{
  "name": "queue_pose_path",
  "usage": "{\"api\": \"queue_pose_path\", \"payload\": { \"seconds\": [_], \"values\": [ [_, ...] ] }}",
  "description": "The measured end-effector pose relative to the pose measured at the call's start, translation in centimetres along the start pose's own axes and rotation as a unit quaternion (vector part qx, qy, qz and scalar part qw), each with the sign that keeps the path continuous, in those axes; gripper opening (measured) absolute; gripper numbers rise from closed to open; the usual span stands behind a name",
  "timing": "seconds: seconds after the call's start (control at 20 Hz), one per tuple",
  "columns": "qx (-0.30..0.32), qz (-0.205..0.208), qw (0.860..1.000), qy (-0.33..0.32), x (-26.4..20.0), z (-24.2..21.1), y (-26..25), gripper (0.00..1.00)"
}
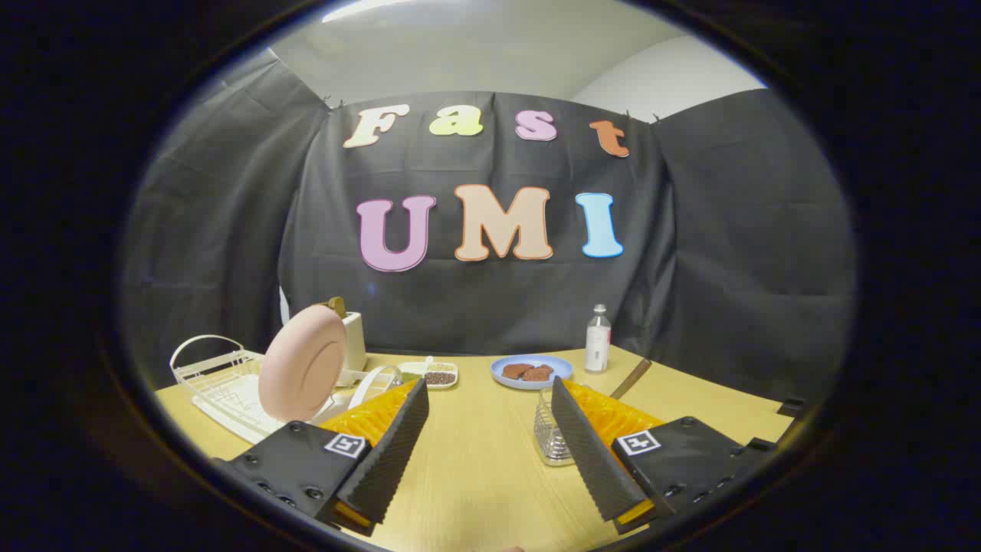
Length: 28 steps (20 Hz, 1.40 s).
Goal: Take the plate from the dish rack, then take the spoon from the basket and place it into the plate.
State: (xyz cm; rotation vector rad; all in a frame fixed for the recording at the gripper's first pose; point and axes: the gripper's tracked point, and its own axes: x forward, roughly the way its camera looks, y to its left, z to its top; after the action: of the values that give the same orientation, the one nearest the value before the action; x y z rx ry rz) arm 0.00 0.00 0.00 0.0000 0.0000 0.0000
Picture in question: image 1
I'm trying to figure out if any white drip tray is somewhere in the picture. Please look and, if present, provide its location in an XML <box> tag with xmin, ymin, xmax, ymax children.
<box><xmin>192</xmin><ymin>372</ymin><xmax>349</xmax><ymax>445</ymax></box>

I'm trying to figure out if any wooden handled spoon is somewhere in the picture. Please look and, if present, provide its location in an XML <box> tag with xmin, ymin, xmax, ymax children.
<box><xmin>609</xmin><ymin>358</ymin><xmax>652</xmax><ymax>401</ymax></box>

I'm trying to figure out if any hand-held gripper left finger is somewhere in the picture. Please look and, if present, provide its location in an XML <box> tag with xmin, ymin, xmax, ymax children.
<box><xmin>211</xmin><ymin>378</ymin><xmax>430</xmax><ymax>537</ymax></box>

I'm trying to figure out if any white wire dish rack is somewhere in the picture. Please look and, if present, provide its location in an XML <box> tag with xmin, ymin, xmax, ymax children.
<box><xmin>169</xmin><ymin>334</ymin><xmax>403</xmax><ymax>445</ymax></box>

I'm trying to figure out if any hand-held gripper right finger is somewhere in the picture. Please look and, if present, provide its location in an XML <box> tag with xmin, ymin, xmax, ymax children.
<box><xmin>550</xmin><ymin>376</ymin><xmax>750</xmax><ymax>536</ymax></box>

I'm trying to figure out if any black backdrop cloth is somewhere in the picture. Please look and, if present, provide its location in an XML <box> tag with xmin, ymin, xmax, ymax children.
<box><xmin>123</xmin><ymin>57</ymin><xmax>855</xmax><ymax>399</ymax></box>

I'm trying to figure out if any clear plastic bottle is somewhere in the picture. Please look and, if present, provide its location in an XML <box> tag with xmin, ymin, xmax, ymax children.
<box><xmin>585</xmin><ymin>304</ymin><xmax>612</xmax><ymax>374</ymax></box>

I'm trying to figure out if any white divided grain tray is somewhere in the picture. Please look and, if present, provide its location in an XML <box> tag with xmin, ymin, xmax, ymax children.
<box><xmin>399</xmin><ymin>356</ymin><xmax>459</xmax><ymax>390</ymax></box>

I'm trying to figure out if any pink plate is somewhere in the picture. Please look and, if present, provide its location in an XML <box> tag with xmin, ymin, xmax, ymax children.
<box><xmin>258</xmin><ymin>304</ymin><xmax>348</xmax><ymax>423</ymax></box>

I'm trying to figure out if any blue plate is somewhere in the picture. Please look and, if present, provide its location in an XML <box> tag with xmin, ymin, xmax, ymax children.
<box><xmin>490</xmin><ymin>354</ymin><xmax>574</xmax><ymax>391</ymax></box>

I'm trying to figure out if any white toaster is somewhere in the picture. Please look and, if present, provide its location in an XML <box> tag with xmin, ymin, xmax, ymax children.
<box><xmin>335</xmin><ymin>310</ymin><xmax>367</xmax><ymax>386</ymax></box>

